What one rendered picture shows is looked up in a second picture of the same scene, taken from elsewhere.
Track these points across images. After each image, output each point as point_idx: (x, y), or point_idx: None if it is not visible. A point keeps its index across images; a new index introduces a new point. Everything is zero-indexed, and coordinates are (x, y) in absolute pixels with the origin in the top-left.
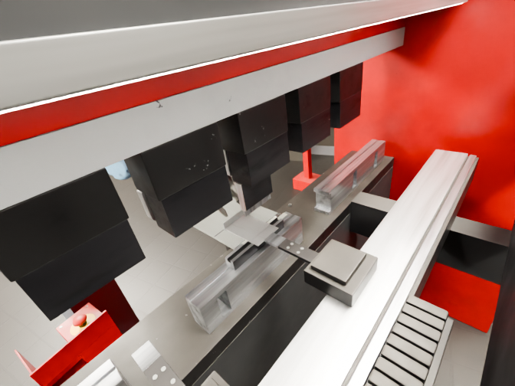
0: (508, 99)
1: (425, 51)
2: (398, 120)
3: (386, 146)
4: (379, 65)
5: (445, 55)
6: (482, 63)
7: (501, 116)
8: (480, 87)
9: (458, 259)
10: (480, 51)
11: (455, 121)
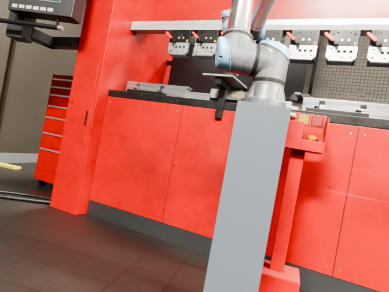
0: (157, 72)
1: (142, 42)
2: (131, 73)
3: (125, 88)
4: (128, 39)
5: (147, 47)
6: (154, 55)
7: (156, 79)
8: (153, 65)
9: None
10: (154, 50)
11: (147, 78)
